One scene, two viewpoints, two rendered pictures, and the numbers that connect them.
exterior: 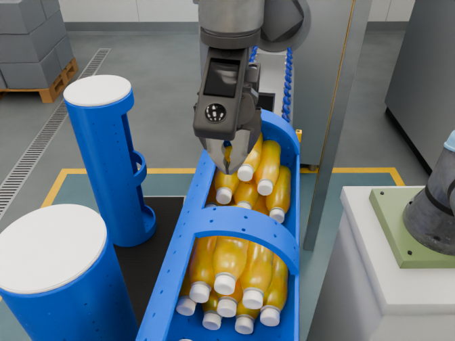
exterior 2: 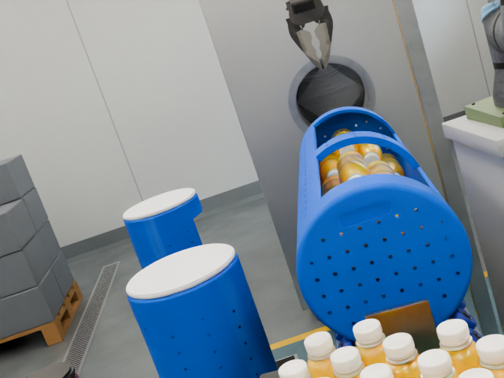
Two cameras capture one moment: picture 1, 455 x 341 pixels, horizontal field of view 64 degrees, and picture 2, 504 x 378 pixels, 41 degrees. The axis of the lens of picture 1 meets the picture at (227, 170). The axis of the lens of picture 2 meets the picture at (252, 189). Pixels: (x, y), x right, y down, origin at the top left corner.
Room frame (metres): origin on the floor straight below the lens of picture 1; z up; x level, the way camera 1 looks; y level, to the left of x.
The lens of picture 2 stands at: (-0.96, 0.22, 1.52)
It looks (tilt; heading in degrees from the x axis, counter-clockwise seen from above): 13 degrees down; 0
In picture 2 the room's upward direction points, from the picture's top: 19 degrees counter-clockwise
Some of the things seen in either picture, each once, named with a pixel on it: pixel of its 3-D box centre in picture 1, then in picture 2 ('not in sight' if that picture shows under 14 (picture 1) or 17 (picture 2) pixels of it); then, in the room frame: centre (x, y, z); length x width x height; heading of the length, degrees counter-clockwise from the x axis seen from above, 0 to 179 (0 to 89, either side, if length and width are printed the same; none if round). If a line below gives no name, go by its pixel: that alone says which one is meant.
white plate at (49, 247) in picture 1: (49, 243); (180, 269); (0.59, 0.45, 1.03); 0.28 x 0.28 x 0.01
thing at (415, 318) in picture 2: not in sight; (405, 340); (-0.01, 0.07, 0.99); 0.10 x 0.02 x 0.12; 81
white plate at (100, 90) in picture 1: (97, 89); (159, 203); (1.43, 0.56, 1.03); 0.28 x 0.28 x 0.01
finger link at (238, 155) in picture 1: (240, 143); (324, 44); (0.44, -0.02, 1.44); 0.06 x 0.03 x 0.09; 171
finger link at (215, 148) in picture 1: (219, 141); (309, 49); (0.44, 0.01, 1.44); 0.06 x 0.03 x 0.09; 171
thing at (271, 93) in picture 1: (261, 109); not in sight; (1.31, -0.14, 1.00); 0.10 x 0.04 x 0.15; 81
